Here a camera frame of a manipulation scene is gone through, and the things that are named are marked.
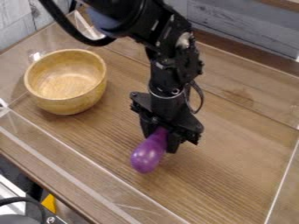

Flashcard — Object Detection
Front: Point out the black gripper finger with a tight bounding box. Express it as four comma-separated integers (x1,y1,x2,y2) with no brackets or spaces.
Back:
167,132,183,154
139,114,160,137

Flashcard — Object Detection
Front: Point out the purple toy eggplant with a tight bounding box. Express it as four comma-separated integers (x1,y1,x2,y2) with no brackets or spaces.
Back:
131,127,167,173

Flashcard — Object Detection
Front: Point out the black metal equipment base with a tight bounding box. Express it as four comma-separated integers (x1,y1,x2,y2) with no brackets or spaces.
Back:
22,197,78,224

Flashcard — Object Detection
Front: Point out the clear acrylic corner bracket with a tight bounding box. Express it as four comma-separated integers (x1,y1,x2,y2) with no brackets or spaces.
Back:
74,10,115,46

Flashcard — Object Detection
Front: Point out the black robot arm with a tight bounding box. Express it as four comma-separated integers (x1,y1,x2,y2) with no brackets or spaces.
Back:
39,0,204,153

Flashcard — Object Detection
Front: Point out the clear acrylic table barrier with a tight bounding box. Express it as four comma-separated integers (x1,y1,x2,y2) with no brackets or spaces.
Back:
0,10,299,224

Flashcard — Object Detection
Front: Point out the brown wooden bowl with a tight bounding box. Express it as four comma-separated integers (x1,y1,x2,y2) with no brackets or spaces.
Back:
23,49,108,116

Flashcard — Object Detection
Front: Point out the black cable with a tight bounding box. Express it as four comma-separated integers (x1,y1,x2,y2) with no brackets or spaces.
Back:
0,196,47,224

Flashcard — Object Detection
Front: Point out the yellow sticker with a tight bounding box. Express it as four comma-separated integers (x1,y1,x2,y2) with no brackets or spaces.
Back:
42,194,58,214

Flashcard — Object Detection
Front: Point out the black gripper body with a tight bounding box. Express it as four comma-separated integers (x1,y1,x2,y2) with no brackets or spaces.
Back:
130,90,204,144

